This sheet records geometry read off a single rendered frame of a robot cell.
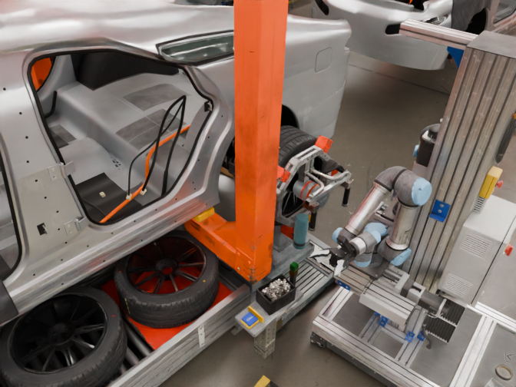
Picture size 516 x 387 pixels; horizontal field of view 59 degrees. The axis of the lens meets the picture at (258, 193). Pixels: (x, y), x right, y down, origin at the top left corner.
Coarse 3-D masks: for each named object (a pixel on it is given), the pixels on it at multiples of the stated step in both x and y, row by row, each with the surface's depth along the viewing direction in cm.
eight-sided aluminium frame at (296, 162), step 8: (304, 152) 283; (312, 152) 283; (320, 152) 287; (296, 160) 276; (304, 160) 279; (288, 168) 277; (296, 168) 276; (280, 184) 280; (288, 184) 278; (328, 184) 316; (280, 192) 275; (280, 200) 280; (280, 208) 285; (304, 208) 318; (280, 216) 289; (288, 224) 302
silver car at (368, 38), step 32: (320, 0) 508; (352, 0) 480; (384, 0) 464; (416, 0) 493; (448, 0) 436; (512, 0) 644; (352, 32) 485; (384, 32) 462; (480, 32) 514; (416, 64) 473
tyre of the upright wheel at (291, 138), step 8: (280, 128) 294; (288, 128) 295; (296, 128) 302; (280, 136) 288; (288, 136) 287; (296, 136) 287; (304, 136) 289; (312, 136) 295; (280, 144) 281; (288, 144) 280; (296, 144) 280; (304, 144) 286; (312, 144) 292; (280, 152) 277; (288, 152) 277; (296, 152) 283; (280, 160) 276; (288, 160) 281; (320, 160) 311; (320, 168) 316; (288, 216) 315; (280, 224) 312
